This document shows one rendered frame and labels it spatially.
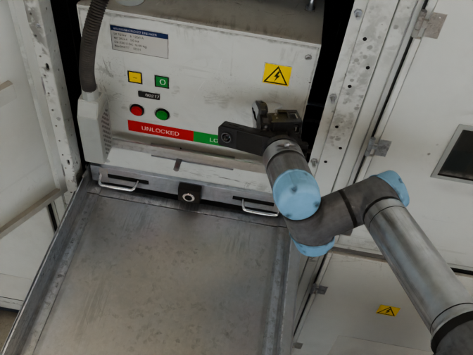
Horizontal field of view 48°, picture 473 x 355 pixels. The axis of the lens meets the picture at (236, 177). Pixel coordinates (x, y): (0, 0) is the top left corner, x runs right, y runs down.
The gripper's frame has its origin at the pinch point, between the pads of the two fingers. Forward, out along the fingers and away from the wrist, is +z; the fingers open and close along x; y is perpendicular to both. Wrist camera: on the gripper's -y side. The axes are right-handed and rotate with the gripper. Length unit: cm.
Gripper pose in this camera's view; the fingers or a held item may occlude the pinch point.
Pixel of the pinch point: (253, 106)
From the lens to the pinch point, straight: 117.6
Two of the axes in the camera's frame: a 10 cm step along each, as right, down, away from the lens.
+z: -1.3, -5.7, 8.1
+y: 9.9, -0.3, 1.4
